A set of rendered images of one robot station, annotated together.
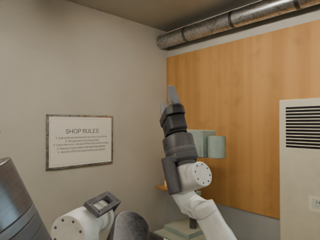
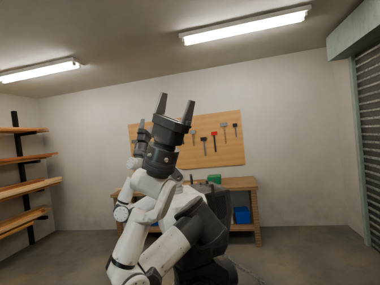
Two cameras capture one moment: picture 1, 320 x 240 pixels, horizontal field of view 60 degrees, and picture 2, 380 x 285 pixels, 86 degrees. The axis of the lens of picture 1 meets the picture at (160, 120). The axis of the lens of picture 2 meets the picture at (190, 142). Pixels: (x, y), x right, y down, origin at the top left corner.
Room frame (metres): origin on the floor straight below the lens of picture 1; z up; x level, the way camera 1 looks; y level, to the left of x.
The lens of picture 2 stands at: (1.30, -0.32, 1.61)
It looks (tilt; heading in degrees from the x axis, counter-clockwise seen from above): 2 degrees down; 145
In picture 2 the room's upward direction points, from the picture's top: 7 degrees counter-clockwise
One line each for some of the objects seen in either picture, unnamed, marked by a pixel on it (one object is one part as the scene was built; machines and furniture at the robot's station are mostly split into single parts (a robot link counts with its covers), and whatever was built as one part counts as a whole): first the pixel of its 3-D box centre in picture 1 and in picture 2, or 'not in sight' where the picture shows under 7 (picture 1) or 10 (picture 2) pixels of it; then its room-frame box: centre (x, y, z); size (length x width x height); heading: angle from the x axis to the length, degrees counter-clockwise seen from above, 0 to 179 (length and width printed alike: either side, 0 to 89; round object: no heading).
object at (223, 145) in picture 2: not in sight; (183, 143); (-1.66, 1.63, 1.50); 2.00 x 0.04 x 0.90; 43
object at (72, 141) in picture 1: (82, 140); not in sight; (2.48, 0.69, 1.48); 0.64 x 0.02 x 0.46; 133
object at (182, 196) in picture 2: not in sight; (193, 219); (0.53, 0.19, 1.23); 0.34 x 0.30 x 0.36; 163
